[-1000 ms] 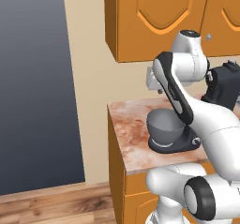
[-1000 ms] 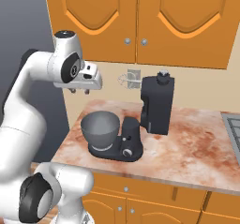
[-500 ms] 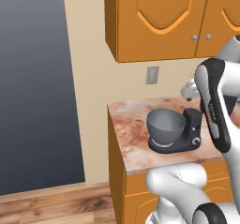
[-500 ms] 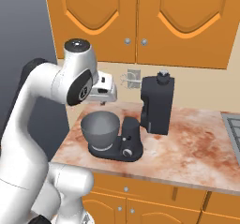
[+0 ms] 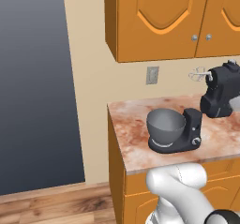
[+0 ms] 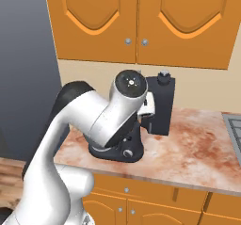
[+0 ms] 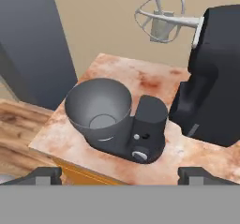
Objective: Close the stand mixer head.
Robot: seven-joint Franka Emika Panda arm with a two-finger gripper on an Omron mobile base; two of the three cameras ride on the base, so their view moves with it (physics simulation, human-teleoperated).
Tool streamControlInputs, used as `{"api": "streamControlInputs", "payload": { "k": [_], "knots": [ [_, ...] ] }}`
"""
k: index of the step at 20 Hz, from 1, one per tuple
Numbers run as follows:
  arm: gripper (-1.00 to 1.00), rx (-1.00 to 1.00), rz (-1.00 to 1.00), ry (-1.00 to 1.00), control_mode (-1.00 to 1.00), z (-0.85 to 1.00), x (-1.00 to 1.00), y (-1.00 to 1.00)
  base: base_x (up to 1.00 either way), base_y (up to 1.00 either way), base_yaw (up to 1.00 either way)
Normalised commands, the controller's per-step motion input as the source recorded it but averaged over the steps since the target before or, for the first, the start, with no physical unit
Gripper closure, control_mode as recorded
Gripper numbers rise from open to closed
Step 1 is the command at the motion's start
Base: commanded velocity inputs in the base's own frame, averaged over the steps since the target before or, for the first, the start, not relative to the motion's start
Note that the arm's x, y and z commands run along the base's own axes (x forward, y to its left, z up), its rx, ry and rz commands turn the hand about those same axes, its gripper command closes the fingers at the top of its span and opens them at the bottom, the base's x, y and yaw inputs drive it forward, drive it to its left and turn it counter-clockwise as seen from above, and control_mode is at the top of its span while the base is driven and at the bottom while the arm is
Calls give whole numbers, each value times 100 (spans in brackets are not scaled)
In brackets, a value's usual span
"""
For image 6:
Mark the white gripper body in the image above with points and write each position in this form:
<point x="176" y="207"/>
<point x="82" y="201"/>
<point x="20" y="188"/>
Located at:
<point x="151" y="104"/>

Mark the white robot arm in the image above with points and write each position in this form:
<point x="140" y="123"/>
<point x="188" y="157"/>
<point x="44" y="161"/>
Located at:
<point x="78" y="119"/>

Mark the round silver cupboard knob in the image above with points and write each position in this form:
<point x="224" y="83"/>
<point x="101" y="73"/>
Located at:
<point x="132" y="211"/>
<point x="144" y="42"/>
<point x="128" y="41"/>
<point x="120" y="209"/>

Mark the grey metal sink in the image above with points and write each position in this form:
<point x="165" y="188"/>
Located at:
<point x="233" y="133"/>

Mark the orange drawer front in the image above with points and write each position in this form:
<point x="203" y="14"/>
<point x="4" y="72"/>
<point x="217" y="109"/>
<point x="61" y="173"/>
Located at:
<point x="150" y="192"/>
<point x="224" y="205"/>

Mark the round silver drawer knob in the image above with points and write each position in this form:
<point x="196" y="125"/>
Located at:
<point x="126" y="190"/>

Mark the orange base cupboard door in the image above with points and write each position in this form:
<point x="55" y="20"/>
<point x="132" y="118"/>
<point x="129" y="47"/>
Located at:
<point x="163" y="216"/>
<point x="219" y="220"/>
<point x="103" y="211"/>

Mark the grey fridge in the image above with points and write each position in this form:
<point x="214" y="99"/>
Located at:
<point x="25" y="62"/>

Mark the orange wall cupboard door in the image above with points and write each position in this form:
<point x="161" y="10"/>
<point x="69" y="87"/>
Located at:
<point x="94" y="46"/>
<point x="188" y="50"/>

